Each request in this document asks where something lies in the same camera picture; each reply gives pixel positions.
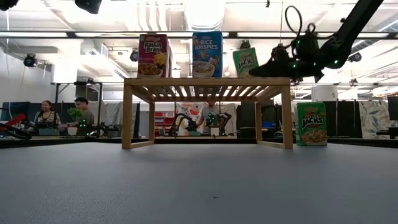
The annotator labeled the leaf pattern curtain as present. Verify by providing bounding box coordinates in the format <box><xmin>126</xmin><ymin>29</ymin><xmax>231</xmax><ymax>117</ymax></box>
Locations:
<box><xmin>359</xmin><ymin>100</ymin><xmax>391</xmax><ymax>140</ymax></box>

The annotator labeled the black cable loop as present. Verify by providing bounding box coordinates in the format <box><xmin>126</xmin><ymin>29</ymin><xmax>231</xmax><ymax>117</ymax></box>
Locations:
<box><xmin>284</xmin><ymin>5</ymin><xmax>317</xmax><ymax>47</ymax></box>

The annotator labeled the Apple Jacks cereal box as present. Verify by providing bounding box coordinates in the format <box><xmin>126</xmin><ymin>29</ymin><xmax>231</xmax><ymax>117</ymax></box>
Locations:
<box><xmin>294</xmin><ymin>101</ymin><xmax>328</xmax><ymax>147</ymax></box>
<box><xmin>232</xmin><ymin>47</ymin><xmax>260</xmax><ymax>78</ymax></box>

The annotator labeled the Raisin Bran cereal box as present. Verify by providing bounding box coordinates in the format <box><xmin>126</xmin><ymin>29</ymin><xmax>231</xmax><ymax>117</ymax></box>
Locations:
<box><xmin>137</xmin><ymin>33</ymin><xmax>174</xmax><ymax>78</ymax></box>

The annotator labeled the person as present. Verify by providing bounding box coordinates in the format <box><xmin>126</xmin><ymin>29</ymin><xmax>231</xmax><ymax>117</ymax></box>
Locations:
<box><xmin>32</xmin><ymin>100</ymin><xmax>63</xmax><ymax>136</ymax></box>
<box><xmin>198</xmin><ymin>96</ymin><xmax>228</xmax><ymax>136</ymax></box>
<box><xmin>73</xmin><ymin>96</ymin><xmax>96</xmax><ymax>131</ymax></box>

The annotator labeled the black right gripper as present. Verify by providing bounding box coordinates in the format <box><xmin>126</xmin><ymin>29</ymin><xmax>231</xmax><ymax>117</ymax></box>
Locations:
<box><xmin>248</xmin><ymin>46</ymin><xmax>324</xmax><ymax>83</ymax></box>

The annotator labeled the black partition panel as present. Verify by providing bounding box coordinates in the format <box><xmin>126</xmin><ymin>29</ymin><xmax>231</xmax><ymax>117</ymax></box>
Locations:
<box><xmin>323</xmin><ymin>100</ymin><xmax>363</xmax><ymax>139</ymax></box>

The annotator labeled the Rice Krispies cereal box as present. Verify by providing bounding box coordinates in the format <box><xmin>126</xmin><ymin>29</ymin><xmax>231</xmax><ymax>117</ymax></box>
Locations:
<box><xmin>192</xmin><ymin>30</ymin><xmax>224</xmax><ymax>78</ymax></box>

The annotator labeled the green plant in white pot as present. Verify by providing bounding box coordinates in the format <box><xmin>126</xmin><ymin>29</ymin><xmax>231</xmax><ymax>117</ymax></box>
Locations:
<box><xmin>67</xmin><ymin>107</ymin><xmax>85</xmax><ymax>136</ymax></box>

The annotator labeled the wooden slatted shelf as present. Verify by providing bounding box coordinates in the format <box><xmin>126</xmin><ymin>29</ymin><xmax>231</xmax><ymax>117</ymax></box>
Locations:
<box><xmin>121</xmin><ymin>77</ymin><xmax>294</xmax><ymax>150</ymax></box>

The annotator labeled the red storage rack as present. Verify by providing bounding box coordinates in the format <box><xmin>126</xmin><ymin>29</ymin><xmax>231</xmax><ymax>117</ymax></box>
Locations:
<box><xmin>154</xmin><ymin>110</ymin><xmax>175</xmax><ymax>136</ymax></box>

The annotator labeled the black metal rack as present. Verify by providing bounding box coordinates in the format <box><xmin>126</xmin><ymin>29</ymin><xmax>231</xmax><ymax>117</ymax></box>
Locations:
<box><xmin>51</xmin><ymin>81</ymin><xmax>103</xmax><ymax>125</ymax></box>

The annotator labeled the white cylinder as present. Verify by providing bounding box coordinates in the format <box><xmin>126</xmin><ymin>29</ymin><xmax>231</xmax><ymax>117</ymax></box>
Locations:
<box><xmin>310</xmin><ymin>85</ymin><xmax>339</xmax><ymax>102</ymax></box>

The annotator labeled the red handle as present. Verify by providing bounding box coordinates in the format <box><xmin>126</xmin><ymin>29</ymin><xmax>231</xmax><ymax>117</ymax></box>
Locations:
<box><xmin>0</xmin><ymin>113</ymin><xmax>27</xmax><ymax>128</ymax></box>

